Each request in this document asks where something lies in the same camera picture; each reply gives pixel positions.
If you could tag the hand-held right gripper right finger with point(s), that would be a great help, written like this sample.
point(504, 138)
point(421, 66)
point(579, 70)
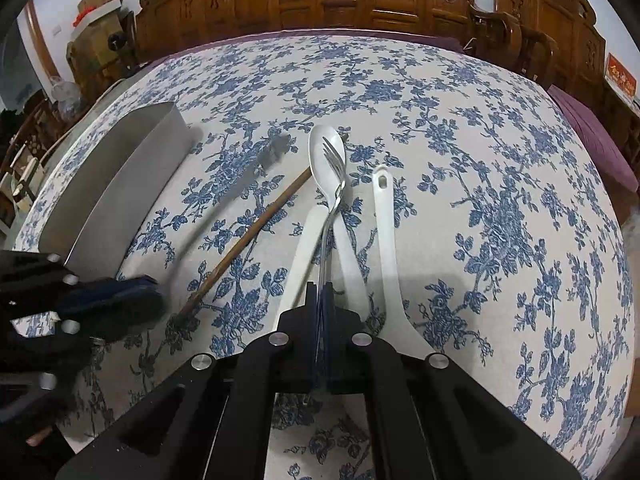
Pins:
point(345, 330)

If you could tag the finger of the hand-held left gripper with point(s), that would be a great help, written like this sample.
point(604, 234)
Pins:
point(115, 287)
point(125, 315)

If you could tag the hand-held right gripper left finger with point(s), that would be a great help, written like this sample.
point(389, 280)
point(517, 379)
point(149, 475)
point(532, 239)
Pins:
point(295, 330)

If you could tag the white plastic fork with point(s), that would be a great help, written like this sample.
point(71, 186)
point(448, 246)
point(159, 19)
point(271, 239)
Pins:
point(300, 260)

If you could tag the white plastic ladle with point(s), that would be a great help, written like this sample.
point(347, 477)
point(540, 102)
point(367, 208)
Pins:
point(387, 240)

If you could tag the dark wooden chopstick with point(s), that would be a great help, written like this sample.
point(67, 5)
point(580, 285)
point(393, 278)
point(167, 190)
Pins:
point(240, 245)

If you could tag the rectangular metal tray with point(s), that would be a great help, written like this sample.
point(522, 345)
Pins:
point(125, 185)

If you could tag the metal fork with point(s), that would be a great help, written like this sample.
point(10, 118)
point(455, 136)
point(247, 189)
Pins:
point(336, 172)

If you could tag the white plastic spoon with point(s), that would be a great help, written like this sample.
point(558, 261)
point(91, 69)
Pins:
point(319, 160)

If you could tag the person's left hand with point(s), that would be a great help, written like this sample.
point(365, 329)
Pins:
point(39, 437)

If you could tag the low wooden chair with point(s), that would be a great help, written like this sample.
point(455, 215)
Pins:
point(30, 140)

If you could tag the blue floral tablecloth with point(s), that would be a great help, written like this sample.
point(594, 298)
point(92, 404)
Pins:
point(475, 185)

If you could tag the clear plastic bag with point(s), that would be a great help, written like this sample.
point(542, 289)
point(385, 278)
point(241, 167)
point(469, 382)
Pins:
point(70, 97)

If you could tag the large brown cardboard box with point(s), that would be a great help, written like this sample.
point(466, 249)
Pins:
point(97, 50)

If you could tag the small black fan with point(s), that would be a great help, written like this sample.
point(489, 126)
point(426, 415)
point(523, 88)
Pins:
point(116, 39)

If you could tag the orange red bundle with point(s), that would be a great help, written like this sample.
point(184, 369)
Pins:
point(82, 17)

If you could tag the flat white box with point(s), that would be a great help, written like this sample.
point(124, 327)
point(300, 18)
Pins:
point(102, 14)

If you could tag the purple armchair cushion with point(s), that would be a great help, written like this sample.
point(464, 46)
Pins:
point(595, 130)

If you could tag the carved wooden sofa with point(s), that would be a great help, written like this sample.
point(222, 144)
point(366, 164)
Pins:
point(325, 0)

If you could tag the red desk calendar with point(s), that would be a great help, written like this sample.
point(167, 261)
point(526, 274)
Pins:
point(620, 75)

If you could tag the carved wooden armchair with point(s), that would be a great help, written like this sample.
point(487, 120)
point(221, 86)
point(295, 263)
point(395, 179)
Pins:
point(550, 10)

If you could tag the wooden door frame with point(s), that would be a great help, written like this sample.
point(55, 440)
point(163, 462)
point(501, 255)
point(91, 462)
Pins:
point(40, 40)

